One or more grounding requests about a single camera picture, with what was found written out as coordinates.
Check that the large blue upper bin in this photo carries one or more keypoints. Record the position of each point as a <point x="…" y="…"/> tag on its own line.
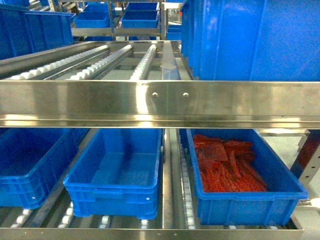
<point x="252" y="40"/>
<point x="24" y="31"/>

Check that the orange caps pile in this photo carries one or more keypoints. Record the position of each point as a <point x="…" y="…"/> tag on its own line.
<point x="225" y="166"/>

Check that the stainless steel flow rack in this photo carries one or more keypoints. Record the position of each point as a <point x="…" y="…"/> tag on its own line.
<point x="149" y="84"/>

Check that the blue plastic bin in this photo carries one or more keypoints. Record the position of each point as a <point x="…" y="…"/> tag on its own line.
<point x="32" y="161"/>
<point x="118" y="174"/>

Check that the blue bin with orange caps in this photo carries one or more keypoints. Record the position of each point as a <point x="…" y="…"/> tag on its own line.
<point x="272" y="207"/>

